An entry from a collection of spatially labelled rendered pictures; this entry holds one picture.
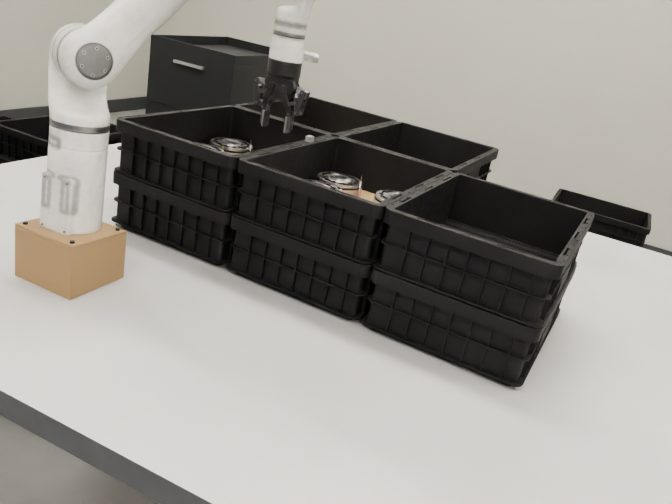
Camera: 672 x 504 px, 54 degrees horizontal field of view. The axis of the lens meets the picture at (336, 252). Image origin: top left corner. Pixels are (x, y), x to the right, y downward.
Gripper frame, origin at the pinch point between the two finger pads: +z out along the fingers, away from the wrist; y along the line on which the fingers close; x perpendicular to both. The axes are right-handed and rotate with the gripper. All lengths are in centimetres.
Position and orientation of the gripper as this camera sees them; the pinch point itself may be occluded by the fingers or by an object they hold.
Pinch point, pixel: (276, 122)
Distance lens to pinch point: 153.9
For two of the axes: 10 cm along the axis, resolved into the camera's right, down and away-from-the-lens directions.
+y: 8.6, 3.3, -3.9
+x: 4.7, -2.5, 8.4
